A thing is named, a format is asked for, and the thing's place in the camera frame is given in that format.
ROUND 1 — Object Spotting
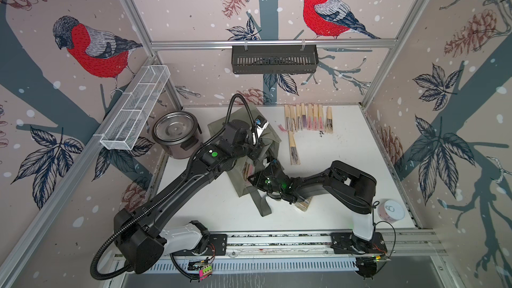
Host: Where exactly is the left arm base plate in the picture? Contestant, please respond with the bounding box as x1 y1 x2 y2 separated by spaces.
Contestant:
173 233 227 257

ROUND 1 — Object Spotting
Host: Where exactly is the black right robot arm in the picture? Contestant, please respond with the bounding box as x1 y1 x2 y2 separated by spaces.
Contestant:
248 159 387 255

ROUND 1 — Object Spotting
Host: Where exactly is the pink circuit board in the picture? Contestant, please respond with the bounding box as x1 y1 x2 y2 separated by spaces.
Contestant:
187 262 213 281

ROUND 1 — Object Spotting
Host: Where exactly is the glass spice jar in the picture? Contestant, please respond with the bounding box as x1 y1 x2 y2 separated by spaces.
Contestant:
295 197 312 212

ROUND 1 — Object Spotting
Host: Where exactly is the white wire mesh basket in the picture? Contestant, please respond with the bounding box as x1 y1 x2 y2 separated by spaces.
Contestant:
100 65 170 150

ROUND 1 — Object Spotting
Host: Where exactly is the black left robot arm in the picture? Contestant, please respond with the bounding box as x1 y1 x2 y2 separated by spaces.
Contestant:
113 116 269 274

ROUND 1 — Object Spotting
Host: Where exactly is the black corrugated cable hose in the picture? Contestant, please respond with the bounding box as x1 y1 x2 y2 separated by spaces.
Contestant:
89 93 257 281

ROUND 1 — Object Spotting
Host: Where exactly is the purple folding fan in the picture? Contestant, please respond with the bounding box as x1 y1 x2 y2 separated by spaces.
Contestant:
301 103 309 129

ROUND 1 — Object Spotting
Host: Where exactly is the olive green tote bag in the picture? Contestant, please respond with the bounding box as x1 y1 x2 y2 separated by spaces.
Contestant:
207 105 281 217

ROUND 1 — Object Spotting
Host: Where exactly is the grey white folding fan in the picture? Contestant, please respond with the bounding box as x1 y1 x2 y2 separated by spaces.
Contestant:
325 106 333 134

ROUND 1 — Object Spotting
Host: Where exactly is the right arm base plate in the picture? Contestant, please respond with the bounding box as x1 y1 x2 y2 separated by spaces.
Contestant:
330 232 388 255

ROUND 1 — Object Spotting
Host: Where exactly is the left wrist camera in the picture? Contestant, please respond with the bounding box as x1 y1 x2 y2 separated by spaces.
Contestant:
254 115 269 139

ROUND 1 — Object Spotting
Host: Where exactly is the aluminium mounting rail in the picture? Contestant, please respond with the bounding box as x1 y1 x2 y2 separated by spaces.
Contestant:
211 228 448 259

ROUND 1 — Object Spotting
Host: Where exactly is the black hanging shelf basket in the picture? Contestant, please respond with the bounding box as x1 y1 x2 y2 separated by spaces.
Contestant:
231 45 319 75

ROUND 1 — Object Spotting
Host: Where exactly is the white round tin can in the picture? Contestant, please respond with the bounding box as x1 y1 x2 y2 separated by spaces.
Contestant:
377 200 405 223

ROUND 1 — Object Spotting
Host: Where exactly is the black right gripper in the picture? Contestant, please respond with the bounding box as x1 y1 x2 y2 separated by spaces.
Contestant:
246 170 284 195

